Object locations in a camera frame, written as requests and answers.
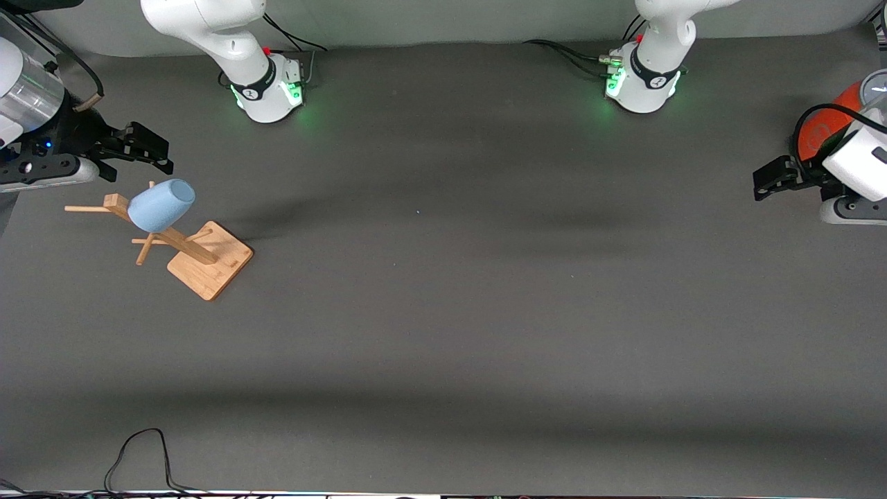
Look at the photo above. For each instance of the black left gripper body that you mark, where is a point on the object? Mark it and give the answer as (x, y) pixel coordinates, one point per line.
(808, 174)

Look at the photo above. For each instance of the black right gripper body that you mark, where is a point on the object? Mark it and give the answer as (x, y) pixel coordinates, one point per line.
(77, 134)

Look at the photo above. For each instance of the light blue cup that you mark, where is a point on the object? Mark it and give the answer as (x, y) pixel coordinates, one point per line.
(161, 206)

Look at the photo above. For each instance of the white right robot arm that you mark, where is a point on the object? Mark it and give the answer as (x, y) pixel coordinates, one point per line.
(208, 28)

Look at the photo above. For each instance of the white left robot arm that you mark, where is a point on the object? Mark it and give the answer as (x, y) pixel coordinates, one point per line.
(655, 62)

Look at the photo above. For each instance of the wooden cup stand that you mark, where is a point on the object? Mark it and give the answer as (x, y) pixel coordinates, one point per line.
(208, 267)

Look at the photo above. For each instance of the orange cylindrical can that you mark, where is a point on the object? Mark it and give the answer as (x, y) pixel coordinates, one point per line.
(821, 135)

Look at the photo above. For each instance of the dark metal frame rail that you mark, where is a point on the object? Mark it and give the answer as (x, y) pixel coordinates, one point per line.
(880, 31)

